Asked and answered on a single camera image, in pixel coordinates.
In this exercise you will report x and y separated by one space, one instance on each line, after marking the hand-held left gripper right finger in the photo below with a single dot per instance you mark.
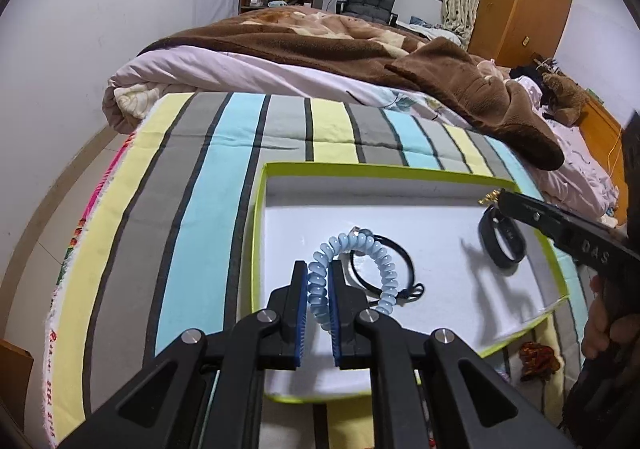
334 314

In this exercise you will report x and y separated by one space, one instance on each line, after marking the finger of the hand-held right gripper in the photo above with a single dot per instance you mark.
530 214

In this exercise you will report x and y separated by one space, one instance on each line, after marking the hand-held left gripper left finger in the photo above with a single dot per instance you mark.
300 309

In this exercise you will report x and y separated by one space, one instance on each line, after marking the black wristband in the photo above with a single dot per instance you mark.
500 259

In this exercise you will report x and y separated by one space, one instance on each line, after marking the green cardboard box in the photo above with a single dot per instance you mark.
425 209

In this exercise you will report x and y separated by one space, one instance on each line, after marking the person's right forearm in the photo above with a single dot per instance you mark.
590 409

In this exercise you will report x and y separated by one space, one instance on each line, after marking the person's right hand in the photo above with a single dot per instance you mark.
595 324

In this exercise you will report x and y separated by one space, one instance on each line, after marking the small gold hair clip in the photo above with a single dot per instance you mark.
487 199

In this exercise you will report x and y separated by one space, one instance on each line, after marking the wooden headboard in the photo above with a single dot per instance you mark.
600 139

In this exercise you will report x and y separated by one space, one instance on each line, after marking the brown teddy bear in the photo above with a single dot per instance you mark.
565 94

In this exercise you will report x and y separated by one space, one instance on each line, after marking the red orange hair clip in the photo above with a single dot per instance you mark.
537 359

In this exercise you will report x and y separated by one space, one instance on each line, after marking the black garment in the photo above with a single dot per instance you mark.
525 74

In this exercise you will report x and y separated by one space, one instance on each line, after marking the striped bedsheet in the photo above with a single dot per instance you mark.
200 179

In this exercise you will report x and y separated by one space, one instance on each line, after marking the blue white cloth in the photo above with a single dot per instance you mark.
430 26

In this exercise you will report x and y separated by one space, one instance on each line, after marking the brown fleece blanket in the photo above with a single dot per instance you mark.
350 49

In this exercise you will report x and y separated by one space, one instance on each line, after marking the pale pink quilt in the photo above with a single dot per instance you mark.
225 69

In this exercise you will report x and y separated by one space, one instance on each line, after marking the wooden furniture corner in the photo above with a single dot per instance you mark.
15 379

